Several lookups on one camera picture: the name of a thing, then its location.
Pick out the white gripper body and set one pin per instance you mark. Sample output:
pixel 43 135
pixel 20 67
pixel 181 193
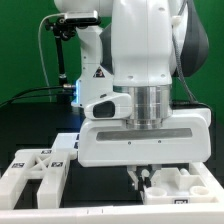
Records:
pixel 183 138

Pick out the white chair seat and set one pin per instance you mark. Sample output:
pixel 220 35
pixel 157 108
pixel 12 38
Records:
pixel 174 186

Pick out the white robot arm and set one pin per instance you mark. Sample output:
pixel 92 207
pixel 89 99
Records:
pixel 131 50

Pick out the white U-shaped fence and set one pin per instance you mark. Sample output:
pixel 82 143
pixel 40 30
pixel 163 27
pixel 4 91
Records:
pixel 193 213

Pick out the white base tag plate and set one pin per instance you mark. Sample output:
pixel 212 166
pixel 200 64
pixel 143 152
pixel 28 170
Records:
pixel 66 141

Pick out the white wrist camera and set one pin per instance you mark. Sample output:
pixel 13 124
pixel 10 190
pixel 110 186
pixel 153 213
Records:
pixel 111 105

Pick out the white chair back frame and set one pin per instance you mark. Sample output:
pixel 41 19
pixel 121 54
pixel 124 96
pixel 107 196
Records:
pixel 50 166

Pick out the silver camera on stand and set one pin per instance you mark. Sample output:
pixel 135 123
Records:
pixel 81 17

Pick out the black camera stand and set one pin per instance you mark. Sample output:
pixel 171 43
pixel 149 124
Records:
pixel 62 31

